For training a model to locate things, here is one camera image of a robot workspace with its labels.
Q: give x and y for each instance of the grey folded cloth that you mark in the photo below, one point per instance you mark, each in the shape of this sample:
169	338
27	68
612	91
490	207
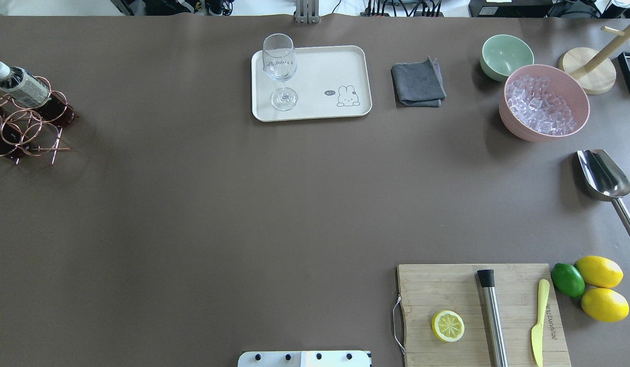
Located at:
419	84

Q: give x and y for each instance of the tea bottle white cap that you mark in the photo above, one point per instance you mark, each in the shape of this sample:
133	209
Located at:
34	94

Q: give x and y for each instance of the steel muddler black tip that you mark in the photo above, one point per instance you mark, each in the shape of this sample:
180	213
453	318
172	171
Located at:
494	327

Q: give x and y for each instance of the aluminium frame post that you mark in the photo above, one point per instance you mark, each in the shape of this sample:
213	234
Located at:
307	11

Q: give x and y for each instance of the half lemon slice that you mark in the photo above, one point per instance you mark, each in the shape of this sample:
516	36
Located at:
448	326

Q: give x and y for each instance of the pink bowl with ice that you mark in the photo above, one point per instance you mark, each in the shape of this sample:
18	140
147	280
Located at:
541	103

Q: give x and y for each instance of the copper wire bottle basket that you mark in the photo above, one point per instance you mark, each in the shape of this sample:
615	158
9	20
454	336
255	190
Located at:
39	138

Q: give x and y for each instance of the metal ice scoop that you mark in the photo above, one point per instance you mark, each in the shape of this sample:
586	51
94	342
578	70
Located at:
605	180

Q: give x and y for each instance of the green bowl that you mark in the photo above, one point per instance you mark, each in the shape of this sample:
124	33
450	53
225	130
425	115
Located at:
502	54

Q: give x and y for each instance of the clear wine glass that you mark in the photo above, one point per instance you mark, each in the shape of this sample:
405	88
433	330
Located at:
280	64

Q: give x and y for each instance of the cream rabbit tray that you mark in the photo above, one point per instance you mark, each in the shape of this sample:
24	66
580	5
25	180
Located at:
331	82

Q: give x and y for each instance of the yellow lemon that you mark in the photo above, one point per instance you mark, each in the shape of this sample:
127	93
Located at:
605	305
599	271

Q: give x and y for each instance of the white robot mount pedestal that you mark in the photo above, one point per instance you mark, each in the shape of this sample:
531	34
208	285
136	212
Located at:
340	357

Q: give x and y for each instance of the wooden cutting board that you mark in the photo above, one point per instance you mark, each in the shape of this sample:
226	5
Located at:
426	289

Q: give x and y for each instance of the green lime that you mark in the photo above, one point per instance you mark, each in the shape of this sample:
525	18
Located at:
568	280

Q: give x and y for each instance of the wooden mug tree stand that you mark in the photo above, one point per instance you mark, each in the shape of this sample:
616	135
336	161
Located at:
593	69

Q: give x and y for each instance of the yellow plastic knife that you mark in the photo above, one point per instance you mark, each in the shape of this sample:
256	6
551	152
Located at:
537	331

